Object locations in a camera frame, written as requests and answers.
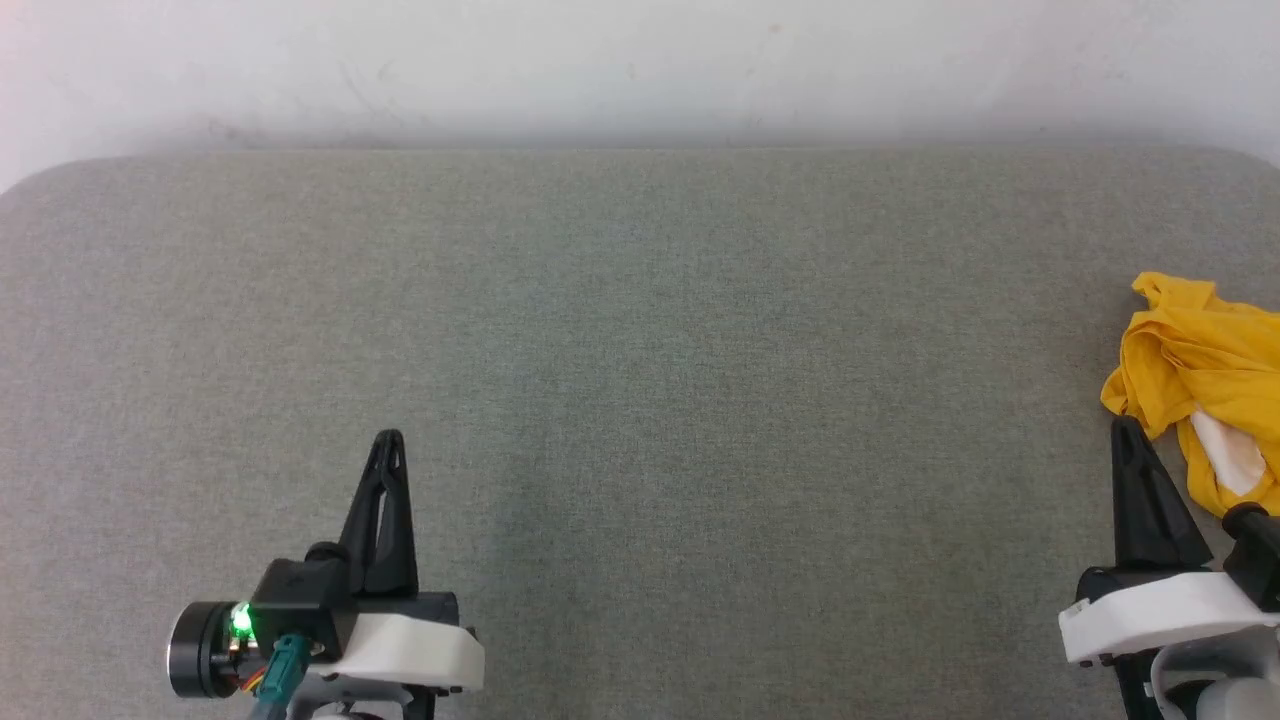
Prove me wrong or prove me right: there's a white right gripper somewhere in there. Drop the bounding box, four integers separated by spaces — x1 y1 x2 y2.
1059 415 1280 665

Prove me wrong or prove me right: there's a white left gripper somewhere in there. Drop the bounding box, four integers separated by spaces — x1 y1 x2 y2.
320 430 487 694

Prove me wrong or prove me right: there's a yellow tiger face hooded shirt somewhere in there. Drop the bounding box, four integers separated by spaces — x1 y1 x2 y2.
1100 272 1280 521

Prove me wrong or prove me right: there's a black silver cylindrical gripper motor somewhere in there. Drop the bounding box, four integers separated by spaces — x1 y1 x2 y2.
168 600 246 699

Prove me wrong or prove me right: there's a grey fabric sofa seat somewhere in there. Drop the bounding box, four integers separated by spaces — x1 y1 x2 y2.
0 148 1280 720

